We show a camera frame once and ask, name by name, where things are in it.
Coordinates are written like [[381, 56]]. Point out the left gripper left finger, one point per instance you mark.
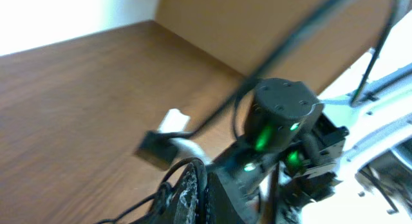
[[184, 202]]

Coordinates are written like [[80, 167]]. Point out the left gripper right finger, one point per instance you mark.
[[226, 204]]

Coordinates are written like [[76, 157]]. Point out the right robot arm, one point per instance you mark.
[[283, 161]]

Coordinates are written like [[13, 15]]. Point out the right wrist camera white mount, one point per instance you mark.
[[161, 152]]

